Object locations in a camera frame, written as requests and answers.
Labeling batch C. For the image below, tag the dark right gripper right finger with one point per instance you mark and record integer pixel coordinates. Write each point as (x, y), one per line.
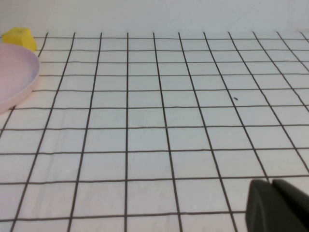
(289, 193)

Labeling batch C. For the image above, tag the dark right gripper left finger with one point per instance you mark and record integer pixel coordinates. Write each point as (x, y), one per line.
(263, 210)

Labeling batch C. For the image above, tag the pink round plate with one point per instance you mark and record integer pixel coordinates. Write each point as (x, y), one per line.
(14, 75)

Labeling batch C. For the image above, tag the white grid tablecloth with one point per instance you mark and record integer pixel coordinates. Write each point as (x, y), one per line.
(144, 135)

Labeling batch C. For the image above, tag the yellow foam block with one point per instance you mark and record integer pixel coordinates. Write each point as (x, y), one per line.
(21, 36)

